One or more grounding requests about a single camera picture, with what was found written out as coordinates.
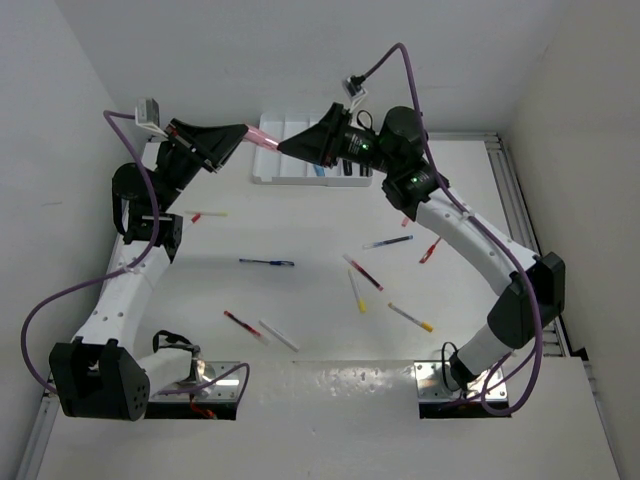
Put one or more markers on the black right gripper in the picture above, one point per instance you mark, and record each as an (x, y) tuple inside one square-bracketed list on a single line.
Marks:
[(324, 139)]

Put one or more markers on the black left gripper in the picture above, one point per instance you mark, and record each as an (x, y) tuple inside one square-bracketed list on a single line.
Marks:
[(211, 145)]

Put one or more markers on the pink eraser case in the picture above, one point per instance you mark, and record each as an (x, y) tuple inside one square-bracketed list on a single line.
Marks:
[(261, 139)]

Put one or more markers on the blue ballpoint pen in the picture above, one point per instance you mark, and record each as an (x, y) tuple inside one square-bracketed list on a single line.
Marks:
[(278, 263)]

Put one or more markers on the dark red gel pen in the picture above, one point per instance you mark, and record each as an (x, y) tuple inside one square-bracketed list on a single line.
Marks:
[(362, 271)]

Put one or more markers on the red ballpoint pen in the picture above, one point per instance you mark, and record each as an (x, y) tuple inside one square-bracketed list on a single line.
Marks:
[(430, 251)]

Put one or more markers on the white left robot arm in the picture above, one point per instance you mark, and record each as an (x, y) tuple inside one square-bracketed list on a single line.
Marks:
[(96, 374)]

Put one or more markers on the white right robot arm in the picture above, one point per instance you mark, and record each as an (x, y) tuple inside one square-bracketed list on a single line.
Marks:
[(529, 287)]

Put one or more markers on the white divided organizer tray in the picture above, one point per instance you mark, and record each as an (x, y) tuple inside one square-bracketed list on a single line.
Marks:
[(273, 168)]

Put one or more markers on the red tip white pen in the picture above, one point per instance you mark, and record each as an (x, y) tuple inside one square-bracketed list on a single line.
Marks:
[(191, 221)]

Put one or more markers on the blue gel pen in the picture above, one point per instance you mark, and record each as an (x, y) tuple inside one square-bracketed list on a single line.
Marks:
[(387, 242)]

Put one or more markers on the white marker pen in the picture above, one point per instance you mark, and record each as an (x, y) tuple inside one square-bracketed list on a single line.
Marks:
[(279, 336)]

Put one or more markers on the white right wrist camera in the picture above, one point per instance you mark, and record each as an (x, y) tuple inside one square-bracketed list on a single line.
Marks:
[(354, 88)]

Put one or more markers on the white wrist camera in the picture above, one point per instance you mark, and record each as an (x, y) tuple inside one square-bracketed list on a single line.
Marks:
[(354, 88), (146, 115)]

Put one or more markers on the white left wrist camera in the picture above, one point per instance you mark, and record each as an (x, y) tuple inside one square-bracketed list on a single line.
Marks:
[(146, 115)]

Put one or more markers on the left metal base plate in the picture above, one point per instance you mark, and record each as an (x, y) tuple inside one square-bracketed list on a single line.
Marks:
[(230, 380)]

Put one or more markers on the metal base plate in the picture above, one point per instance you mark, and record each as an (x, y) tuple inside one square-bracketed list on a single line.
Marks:
[(230, 380), (433, 389)]

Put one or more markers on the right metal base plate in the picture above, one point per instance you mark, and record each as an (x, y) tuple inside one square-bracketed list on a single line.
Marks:
[(433, 389)]

